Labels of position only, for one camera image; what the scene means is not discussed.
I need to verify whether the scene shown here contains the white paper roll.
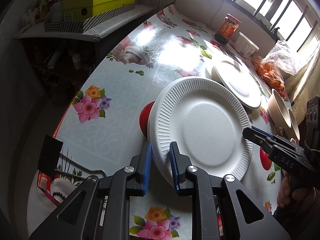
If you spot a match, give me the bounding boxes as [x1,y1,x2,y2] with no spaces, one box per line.
[46,50,62,69]

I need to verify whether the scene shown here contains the person's right hand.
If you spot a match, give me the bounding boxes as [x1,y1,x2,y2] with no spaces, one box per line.
[276,171,317,213]

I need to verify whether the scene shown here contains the red label jar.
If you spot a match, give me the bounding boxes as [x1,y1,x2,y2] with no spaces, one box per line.
[215,14,241,45]

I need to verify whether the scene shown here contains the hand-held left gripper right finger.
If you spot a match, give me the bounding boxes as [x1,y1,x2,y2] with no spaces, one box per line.
[169,141,293,240]

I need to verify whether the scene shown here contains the black square clip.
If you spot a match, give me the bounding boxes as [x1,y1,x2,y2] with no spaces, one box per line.
[37,135,64,175]

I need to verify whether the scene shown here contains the printed floral tablecloth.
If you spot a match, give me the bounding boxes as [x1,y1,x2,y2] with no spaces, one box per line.
[27,2,300,240]

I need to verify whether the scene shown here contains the clear bag of oranges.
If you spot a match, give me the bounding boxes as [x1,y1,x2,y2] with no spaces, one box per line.
[252,40,300,98]

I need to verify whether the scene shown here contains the smooth white paper plate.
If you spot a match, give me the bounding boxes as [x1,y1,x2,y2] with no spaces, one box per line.
[205,64,217,80]
[212,60,262,109]

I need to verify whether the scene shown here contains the ribbed white paper plate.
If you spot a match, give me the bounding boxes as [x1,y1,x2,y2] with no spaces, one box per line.
[147,77,253,183]

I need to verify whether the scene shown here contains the white plastic tub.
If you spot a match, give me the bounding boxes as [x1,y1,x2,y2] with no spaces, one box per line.
[234,32,259,58]

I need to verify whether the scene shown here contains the lime green box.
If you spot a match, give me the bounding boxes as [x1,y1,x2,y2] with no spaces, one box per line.
[61,0,139,22]

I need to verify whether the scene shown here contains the black white striped box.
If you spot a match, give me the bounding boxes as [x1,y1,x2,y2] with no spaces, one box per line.
[44,4,137,33]

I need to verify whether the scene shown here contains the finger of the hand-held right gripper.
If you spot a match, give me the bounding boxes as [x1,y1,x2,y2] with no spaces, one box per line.
[242,127,275,155]
[251,126,300,148]

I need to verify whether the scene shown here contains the cream patterned curtain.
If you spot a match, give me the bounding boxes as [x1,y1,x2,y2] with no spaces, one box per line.
[285,40,320,110]

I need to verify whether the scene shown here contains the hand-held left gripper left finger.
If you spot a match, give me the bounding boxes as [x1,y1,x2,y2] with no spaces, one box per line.
[29,142,153,240]

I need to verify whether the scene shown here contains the row of small bottles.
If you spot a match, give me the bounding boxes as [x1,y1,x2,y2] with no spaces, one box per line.
[21,0,63,27]

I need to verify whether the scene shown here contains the white cable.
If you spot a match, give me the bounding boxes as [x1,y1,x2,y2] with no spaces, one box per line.
[152,0,225,28]

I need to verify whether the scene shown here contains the metal window bars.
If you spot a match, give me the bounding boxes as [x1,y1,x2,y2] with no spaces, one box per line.
[210,0,315,53]

